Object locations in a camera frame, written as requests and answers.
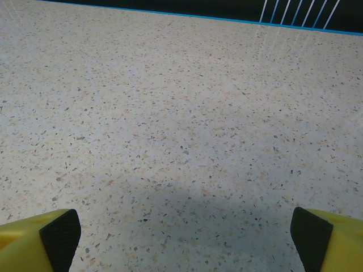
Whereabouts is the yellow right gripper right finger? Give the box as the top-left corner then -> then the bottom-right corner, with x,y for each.
291,206 -> 363,272

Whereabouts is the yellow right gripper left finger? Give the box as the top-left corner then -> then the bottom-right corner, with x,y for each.
0,209 -> 82,272

